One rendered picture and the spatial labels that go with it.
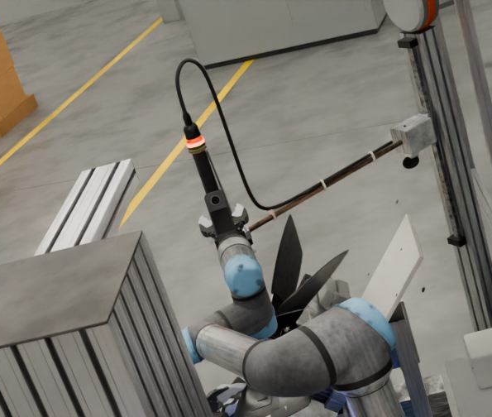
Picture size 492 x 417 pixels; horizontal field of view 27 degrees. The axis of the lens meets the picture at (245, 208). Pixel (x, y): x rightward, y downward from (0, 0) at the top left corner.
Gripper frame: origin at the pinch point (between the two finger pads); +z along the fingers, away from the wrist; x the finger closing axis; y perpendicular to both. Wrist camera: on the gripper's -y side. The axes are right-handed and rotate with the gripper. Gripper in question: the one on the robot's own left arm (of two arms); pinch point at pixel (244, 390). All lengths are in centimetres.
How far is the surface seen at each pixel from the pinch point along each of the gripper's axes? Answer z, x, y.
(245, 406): -3.5, 1.3, -4.5
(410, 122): 74, -40, -2
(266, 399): 0.7, 0.6, -8.7
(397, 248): 54, -12, -6
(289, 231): 39.9, -22.2, 20.2
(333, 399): 19.7, 13.6, -5.4
